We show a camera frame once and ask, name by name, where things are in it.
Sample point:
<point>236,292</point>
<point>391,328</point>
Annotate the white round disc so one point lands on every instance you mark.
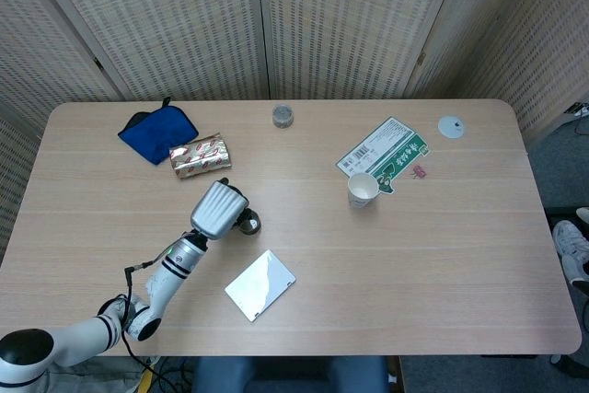
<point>452,127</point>

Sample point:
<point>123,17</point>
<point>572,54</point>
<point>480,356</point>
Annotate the small patterned round jar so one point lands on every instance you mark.
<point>282,117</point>

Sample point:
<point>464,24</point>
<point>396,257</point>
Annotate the green white flat package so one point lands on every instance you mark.
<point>386,144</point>

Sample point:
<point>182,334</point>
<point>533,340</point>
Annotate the silver folding mirror case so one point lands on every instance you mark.
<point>260,285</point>

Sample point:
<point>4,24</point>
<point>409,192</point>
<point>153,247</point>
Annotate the red binder clip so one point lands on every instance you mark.
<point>419,172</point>

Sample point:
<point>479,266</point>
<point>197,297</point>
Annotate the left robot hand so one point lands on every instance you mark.
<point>216,209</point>

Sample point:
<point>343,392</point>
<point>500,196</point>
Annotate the blue cloth pouch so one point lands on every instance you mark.
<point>156,130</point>

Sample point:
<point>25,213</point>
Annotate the blue padded seat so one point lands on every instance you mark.
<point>294,379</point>

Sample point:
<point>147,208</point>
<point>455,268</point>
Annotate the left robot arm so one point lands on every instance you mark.
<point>170,273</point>

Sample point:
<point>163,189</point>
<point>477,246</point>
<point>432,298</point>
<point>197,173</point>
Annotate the white sneaker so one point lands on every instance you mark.
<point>570,246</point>
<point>583,215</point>

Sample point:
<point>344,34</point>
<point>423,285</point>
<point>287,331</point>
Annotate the white paper cup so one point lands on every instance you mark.
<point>361,186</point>

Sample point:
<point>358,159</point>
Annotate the olive green cloth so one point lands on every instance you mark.
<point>92,377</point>

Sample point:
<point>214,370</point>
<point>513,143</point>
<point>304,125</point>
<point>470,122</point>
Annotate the woven folding screen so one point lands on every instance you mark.
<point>184,20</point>

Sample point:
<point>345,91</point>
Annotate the silver foil packet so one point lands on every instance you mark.
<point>200,156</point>

